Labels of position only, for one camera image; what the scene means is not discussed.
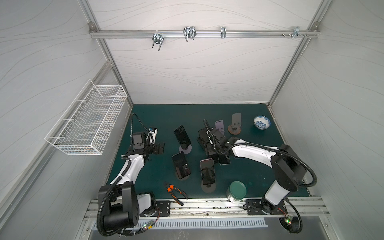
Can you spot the metal clamp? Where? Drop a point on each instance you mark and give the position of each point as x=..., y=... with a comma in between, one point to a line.
x=157, y=39
x=296, y=33
x=189, y=33
x=223, y=32

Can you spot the white slotted cable duct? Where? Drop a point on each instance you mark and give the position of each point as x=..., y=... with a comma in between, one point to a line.
x=210, y=223

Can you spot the orange black pliers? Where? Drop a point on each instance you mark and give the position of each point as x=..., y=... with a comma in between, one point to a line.
x=173, y=190

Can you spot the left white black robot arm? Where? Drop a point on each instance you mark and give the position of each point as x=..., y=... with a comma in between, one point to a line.
x=119, y=205

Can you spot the blue white porcelain bowl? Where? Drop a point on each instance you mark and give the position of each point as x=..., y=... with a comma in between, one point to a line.
x=262, y=122

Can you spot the black smartphone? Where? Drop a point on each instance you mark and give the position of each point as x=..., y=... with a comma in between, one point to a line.
x=181, y=165
x=213, y=155
x=182, y=136
x=208, y=173

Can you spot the left metal clamp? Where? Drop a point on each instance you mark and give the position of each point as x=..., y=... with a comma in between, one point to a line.
x=157, y=39

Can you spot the right metal clamp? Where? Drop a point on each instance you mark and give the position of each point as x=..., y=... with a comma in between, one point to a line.
x=296, y=33

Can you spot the lilac phone stand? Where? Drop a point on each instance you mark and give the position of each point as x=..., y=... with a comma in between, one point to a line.
x=219, y=125

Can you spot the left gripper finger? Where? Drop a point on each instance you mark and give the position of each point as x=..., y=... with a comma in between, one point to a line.
x=158, y=151
x=159, y=146

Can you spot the white wire basket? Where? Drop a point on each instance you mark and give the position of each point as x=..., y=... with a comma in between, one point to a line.
x=86, y=125

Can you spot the dark stand front left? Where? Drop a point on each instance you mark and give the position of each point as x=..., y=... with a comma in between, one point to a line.
x=182, y=179

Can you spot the blue edged smartphone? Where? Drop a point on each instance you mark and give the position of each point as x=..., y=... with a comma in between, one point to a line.
x=224, y=160

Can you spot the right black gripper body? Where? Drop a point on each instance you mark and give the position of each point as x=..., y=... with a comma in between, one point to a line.
x=208, y=141

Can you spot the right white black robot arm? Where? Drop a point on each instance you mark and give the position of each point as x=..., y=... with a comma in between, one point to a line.
x=290, y=172

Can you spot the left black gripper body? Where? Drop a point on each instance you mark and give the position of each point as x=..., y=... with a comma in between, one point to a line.
x=148, y=147

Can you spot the brown round phone stand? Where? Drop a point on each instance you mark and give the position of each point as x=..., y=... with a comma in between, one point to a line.
x=235, y=127

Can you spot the aluminium cross rail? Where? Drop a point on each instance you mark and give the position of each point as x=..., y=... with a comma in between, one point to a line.
x=201, y=34

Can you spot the green table mat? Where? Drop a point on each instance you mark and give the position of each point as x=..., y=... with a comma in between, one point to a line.
x=158, y=169

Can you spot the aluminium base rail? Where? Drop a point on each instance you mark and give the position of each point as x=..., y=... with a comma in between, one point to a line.
x=223, y=208

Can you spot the green lid jar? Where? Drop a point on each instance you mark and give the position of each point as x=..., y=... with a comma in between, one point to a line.
x=236, y=191

